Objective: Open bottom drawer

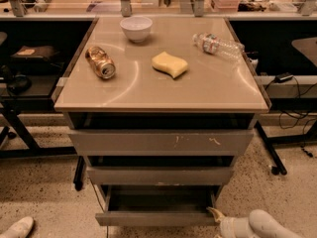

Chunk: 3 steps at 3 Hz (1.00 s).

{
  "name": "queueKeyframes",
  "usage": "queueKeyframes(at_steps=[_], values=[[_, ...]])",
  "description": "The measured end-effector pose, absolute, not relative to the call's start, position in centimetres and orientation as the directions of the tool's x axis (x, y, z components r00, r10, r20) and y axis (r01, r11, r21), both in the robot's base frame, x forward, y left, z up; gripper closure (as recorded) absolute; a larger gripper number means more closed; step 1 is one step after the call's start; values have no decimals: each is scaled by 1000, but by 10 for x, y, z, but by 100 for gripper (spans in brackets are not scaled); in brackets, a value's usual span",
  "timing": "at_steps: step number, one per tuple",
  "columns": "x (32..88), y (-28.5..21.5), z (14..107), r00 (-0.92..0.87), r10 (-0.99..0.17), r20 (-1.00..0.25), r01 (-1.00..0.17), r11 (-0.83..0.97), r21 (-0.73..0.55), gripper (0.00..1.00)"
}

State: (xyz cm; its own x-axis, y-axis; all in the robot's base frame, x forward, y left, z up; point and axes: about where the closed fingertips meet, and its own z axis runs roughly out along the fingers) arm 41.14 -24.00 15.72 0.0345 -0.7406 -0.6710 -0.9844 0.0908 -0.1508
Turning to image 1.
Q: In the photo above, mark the black power adapter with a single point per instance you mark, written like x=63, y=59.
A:
x=283, y=77

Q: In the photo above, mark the clear plastic water bottle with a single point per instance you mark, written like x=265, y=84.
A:
x=213, y=45

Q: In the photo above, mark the grey drawer cabinet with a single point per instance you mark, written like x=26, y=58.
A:
x=213, y=94

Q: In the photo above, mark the black bag on shelf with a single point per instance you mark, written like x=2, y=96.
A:
x=34, y=55

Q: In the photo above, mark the white shoe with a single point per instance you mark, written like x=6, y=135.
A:
x=19, y=229

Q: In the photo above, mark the grey middle drawer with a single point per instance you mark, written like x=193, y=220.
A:
x=160, y=175

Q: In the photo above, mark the grey top drawer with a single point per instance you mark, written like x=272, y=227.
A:
x=164, y=143

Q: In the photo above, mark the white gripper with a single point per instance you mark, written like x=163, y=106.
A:
x=227, y=226

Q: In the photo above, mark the crushed gold soda can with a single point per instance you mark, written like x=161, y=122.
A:
x=100, y=62

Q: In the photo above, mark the black table leg right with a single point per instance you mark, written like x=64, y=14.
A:
x=278, y=168

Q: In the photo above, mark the black headphones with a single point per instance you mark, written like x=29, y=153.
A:
x=19, y=83

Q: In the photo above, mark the yellow sponge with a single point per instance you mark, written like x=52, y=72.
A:
x=174, y=66

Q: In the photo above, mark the black table leg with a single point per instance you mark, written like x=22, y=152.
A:
x=77, y=179
x=278, y=168

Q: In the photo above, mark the grey drawer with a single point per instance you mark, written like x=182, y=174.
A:
x=164, y=143
x=149, y=205
x=160, y=175

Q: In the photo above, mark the grey bottom drawer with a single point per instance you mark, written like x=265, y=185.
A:
x=149, y=205

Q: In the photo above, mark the white ceramic bowl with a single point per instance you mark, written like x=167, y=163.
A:
x=136, y=28

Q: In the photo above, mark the black table leg left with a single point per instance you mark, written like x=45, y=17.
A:
x=77, y=179

